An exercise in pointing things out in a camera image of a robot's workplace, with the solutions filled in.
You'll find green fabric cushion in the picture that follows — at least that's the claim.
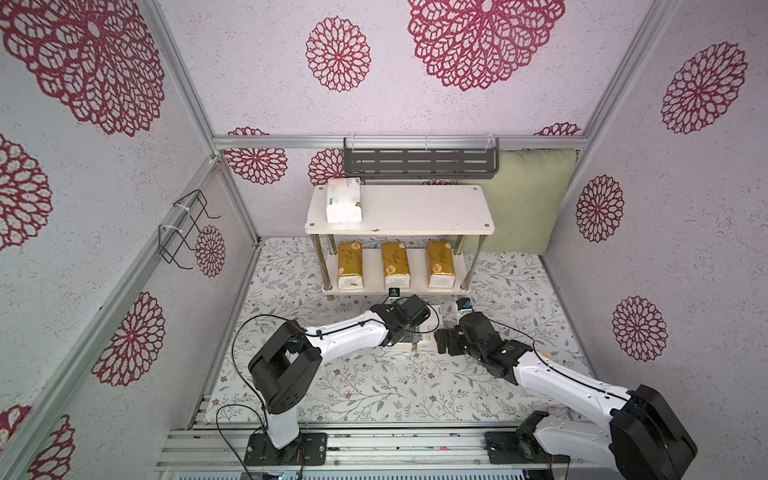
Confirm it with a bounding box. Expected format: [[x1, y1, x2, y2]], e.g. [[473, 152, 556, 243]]
[[458, 149, 577, 255]]

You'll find white tissue pack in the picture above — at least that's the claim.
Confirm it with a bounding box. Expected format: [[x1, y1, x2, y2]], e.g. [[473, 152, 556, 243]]
[[413, 304, 443, 352], [390, 342, 418, 352], [326, 177, 362, 224]]

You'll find grey wall-mounted metal rack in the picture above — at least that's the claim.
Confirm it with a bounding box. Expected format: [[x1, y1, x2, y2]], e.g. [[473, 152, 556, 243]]
[[343, 137, 500, 180]]

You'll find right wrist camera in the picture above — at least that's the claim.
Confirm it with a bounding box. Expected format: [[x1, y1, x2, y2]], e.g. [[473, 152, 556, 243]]
[[456, 297, 474, 316]]

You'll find white two-tier metal-legged shelf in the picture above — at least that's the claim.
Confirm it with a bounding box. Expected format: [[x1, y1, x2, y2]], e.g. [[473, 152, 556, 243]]
[[305, 184, 495, 296]]

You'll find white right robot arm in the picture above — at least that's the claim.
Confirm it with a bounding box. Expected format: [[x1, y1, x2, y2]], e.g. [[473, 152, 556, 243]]
[[435, 311, 698, 479]]

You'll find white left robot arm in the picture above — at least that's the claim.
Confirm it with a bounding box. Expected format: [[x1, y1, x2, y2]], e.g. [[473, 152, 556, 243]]
[[247, 295, 440, 450]]

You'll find gold tissue pack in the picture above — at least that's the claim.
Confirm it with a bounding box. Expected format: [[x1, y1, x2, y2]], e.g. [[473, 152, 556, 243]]
[[381, 242, 411, 289], [337, 241, 364, 290], [426, 241, 456, 289]]

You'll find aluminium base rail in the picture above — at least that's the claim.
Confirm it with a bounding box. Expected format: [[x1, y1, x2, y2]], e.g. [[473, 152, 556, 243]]
[[152, 424, 621, 479]]

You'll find black wire wall rack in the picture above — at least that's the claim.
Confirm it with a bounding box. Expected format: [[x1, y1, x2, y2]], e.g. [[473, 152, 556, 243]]
[[157, 189, 221, 270]]

